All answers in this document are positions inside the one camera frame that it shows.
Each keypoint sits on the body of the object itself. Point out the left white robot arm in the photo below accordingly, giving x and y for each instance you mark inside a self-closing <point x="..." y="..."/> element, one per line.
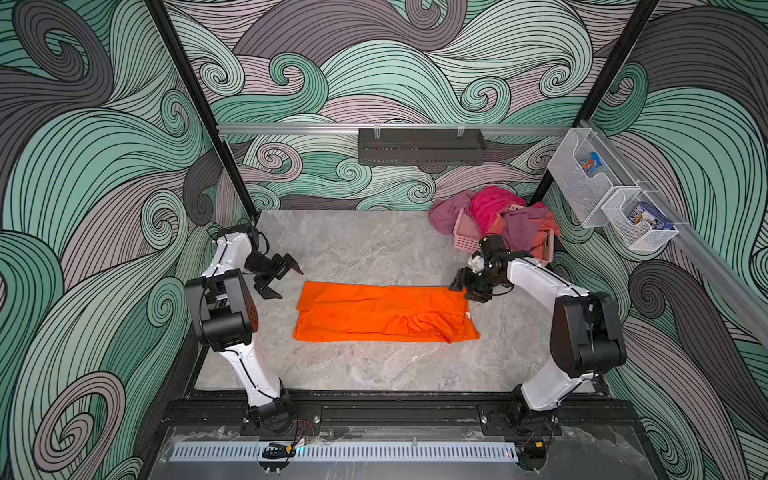
<point x="224" y="318"/>

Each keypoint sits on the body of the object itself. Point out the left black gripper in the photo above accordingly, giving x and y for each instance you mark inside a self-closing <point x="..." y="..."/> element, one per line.
<point x="264" y="290"/>

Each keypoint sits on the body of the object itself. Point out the aluminium wall rail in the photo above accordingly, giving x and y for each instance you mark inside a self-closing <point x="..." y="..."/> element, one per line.
<point x="748" y="305"/>
<point x="230" y="129"/>

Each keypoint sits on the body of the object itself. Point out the black corner frame post left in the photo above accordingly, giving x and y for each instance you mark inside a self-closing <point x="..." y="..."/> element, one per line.
<point x="173" y="44"/>

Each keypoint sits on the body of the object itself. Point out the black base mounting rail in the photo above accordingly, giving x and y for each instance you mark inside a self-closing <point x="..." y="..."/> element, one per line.
<point x="493" y="413"/>

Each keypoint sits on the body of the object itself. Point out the red blue small item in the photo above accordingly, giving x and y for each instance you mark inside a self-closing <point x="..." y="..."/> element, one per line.
<point x="591" y="164"/>

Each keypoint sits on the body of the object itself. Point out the clear plastic bin upper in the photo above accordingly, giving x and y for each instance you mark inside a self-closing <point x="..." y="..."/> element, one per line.
<point x="585" y="195"/>

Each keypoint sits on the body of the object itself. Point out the black corner frame post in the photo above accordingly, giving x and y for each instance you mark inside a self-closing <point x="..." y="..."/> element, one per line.
<point x="615" y="27"/>
<point x="173" y="44"/>

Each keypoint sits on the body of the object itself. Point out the black corner frame post right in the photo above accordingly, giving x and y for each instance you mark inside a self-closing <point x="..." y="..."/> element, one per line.
<point x="615" y="27"/>

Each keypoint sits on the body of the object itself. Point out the orange t-shirt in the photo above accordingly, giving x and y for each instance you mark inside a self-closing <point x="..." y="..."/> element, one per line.
<point x="333" y="312"/>

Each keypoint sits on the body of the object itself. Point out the magenta pink t-shirt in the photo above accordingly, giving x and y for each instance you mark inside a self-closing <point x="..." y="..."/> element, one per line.
<point x="488" y="204"/>

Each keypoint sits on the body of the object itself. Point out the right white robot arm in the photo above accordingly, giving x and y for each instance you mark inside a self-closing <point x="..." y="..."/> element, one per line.
<point x="586" y="337"/>

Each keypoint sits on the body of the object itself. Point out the black perforated wall tray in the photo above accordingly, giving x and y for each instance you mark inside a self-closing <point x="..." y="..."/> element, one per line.
<point x="430" y="150"/>

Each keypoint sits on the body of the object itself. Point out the aluminium back wall rail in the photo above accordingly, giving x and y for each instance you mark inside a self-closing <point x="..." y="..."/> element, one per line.
<point x="230" y="129"/>

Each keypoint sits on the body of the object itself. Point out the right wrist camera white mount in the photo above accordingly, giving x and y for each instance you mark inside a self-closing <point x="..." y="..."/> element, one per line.
<point x="476" y="263"/>

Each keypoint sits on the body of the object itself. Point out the blue white small box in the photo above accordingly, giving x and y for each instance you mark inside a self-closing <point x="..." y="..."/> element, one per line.
<point x="645" y="212"/>

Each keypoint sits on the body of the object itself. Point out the aluminium right wall rail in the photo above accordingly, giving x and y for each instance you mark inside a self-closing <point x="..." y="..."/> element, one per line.
<point x="748" y="305"/>

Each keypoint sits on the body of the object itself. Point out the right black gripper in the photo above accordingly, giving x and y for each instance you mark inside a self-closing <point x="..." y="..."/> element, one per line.
<point x="466" y="280"/>

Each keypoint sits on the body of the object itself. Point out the clear plastic bin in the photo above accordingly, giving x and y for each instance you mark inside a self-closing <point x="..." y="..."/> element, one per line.
<point x="640" y="237"/>
<point x="585" y="195"/>

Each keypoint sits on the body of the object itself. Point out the clear plastic bin lower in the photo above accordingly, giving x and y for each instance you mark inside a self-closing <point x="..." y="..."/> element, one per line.
<point x="640" y="237"/>

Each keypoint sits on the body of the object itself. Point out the coral salmon t-shirt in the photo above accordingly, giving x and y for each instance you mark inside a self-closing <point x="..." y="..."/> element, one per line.
<point x="530" y="229"/>

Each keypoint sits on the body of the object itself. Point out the mauve purple t-shirt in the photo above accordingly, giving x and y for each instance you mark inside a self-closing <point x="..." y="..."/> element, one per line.
<point x="524" y="228"/>
<point x="444" y="213"/>

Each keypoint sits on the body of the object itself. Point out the pink perforated plastic basket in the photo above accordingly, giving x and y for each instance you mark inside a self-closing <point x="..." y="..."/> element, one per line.
<point x="467" y="234"/>

